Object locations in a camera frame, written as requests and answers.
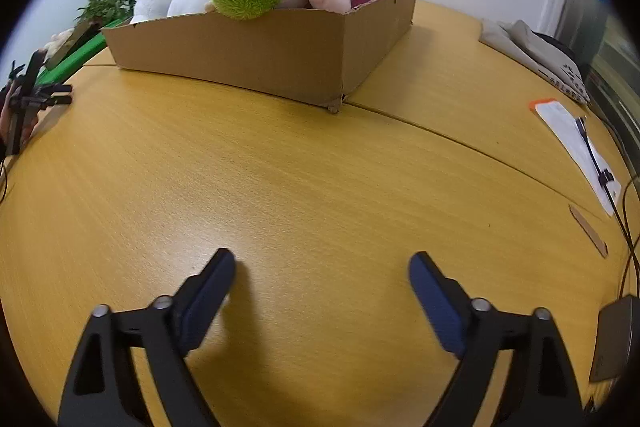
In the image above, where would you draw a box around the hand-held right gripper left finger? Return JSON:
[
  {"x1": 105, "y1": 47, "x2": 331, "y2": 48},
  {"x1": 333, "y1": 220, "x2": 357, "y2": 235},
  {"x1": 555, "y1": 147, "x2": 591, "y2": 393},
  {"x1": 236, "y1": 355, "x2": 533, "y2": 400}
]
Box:
[{"x1": 57, "y1": 248, "x2": 237, "y2": 427}]

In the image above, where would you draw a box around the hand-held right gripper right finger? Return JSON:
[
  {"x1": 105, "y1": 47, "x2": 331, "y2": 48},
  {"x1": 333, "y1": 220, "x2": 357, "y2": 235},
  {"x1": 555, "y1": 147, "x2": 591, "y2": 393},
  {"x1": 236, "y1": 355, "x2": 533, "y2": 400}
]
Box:
[{"x1": 408, "y1": 251, "x2": 586, "y2": 427}]

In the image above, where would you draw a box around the brown cardboard box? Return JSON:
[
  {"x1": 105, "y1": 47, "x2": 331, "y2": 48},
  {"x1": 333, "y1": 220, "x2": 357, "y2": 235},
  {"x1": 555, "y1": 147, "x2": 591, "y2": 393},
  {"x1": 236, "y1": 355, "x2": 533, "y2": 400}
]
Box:
[{"x1": 100, "y1": 0, "x2": 420, "y2": 114}]

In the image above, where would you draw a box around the brown flat board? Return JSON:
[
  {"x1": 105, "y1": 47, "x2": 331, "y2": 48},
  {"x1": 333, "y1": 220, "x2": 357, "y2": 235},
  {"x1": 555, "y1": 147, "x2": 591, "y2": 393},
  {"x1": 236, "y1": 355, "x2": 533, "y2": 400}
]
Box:
[{"x1": 52, "y1": 19, "x2": 101, "y2": 68}]

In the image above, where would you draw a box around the small leafy potted plant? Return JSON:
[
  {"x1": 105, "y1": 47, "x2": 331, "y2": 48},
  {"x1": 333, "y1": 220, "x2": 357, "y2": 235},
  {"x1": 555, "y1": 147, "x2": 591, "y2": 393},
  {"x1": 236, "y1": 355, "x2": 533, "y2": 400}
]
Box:
[{"x1": 75, "y1": 0, "x2": 126, "y2": 28}]

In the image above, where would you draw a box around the wooden stick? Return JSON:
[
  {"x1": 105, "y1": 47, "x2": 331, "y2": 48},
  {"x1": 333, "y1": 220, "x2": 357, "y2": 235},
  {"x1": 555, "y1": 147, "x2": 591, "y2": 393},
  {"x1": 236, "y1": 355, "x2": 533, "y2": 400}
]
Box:
[{"x1": 568, "y1": 204, "x2": 609, "y2": 259}]

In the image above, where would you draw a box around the grey device box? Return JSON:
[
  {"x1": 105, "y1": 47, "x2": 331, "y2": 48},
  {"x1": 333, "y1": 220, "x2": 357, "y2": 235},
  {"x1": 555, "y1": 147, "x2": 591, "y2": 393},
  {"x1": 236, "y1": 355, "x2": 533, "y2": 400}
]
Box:
[{"x1": 589, "y1": 294, "x2": 640, "y2": 383}]

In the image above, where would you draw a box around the white paper card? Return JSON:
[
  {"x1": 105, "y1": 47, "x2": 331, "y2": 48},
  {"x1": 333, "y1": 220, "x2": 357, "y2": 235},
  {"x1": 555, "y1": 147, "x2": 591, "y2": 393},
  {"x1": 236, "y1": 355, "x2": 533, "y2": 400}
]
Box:
[{"x1": 527, "y1": 98, "x2": 623, "y2": 218}]

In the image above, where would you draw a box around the grey folded cloth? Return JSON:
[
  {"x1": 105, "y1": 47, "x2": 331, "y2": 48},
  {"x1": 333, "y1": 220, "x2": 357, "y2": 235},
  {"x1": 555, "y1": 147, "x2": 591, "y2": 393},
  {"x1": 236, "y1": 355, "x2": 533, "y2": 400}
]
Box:
[{"x1": 479, "y1": 18, "x2": 593, "y2": 105}]

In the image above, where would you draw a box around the black cable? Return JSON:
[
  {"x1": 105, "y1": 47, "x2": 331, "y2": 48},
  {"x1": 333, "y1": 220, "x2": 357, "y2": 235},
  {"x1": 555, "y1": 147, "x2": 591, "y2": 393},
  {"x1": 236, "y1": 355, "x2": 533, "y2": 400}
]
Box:
[{"x1": 575, "y1": 116, "x2": 640, "y2": 298}]

